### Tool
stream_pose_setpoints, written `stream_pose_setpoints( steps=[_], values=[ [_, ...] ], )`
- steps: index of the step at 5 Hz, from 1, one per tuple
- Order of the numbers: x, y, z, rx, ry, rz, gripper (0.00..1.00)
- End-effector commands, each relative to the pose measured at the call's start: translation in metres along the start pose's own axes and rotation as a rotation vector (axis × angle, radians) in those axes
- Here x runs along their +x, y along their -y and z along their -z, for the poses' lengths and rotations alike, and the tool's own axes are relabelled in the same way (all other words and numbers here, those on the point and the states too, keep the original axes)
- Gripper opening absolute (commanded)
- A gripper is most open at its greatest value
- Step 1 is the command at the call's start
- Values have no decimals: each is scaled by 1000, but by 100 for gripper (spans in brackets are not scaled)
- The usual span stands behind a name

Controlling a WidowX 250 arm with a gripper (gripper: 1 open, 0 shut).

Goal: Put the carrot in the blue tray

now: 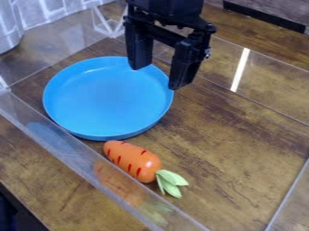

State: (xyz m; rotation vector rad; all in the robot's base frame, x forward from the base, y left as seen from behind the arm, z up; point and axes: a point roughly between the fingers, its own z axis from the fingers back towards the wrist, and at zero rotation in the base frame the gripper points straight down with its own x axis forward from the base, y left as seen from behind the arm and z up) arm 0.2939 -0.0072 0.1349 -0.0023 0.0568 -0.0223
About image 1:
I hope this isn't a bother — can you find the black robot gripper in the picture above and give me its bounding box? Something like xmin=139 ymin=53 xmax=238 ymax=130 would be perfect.
xmin=124 ymin=0 xmax=217 ymax=90

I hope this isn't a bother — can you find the blue round tray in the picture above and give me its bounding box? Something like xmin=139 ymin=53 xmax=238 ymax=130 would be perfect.
xmin=43 ymin=56 xmax=174 ymax=141

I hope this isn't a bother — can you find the orange toy carrot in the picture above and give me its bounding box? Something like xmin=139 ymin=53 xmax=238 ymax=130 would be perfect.
xmin=103 ymin=141 xmax=190 ymax=199

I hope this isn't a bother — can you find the clear acrylic corner stand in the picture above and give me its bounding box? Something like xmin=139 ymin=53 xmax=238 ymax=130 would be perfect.
xmin=91 ymin=6 xmax=128 ymax=38

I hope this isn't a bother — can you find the dark wooden ledge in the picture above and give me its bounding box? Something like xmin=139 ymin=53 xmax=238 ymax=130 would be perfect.
xmin=222 ymin=0 xmax=309 ymax=35

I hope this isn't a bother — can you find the white patterned curtain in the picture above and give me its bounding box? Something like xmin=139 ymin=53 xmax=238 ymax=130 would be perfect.
xmin=0 ymin=0 xmax=115 ymax=54

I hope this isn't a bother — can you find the clear acrylic barrier wall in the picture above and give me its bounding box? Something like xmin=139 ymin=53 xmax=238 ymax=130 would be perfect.
xmin=0 ymin=78 xmax=210 ymax=231

